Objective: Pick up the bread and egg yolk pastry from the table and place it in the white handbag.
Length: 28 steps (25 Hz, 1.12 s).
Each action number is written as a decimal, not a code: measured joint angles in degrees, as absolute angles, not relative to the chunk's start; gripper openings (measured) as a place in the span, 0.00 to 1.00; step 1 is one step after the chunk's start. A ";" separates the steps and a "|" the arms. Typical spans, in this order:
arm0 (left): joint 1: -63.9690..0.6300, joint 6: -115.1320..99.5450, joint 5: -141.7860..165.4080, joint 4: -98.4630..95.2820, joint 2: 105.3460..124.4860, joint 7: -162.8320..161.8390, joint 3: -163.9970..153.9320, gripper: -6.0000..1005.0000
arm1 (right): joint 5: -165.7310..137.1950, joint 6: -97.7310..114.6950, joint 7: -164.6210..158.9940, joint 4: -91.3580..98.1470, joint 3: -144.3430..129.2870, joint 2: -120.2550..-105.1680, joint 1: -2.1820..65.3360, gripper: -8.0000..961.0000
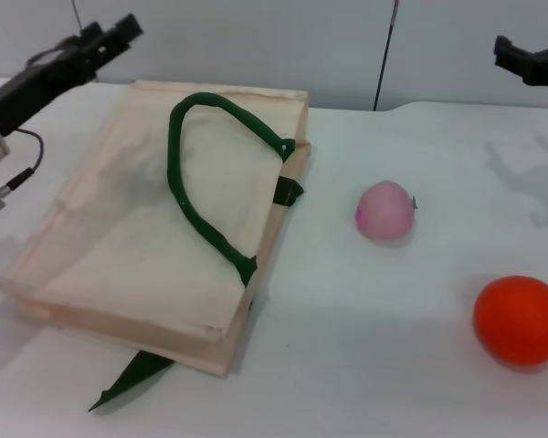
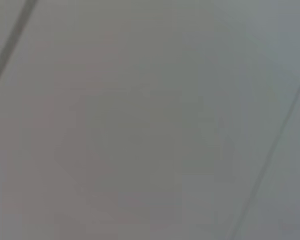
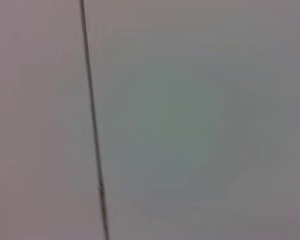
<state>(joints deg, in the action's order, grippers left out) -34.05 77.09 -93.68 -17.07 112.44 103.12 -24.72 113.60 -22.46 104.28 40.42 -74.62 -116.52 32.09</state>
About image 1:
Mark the orange round fruit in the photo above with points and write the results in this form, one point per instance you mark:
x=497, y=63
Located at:
x=520, y=319

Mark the beige canvas tote bag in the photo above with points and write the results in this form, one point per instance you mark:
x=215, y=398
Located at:
x=128, y=255

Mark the thin dark vertical rod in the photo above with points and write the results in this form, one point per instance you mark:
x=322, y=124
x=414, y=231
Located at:
x=383, y=59

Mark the pink peach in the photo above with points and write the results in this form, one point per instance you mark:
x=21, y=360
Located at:
x=386, y=212

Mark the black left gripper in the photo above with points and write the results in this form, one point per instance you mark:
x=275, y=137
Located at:
x=32, y=91

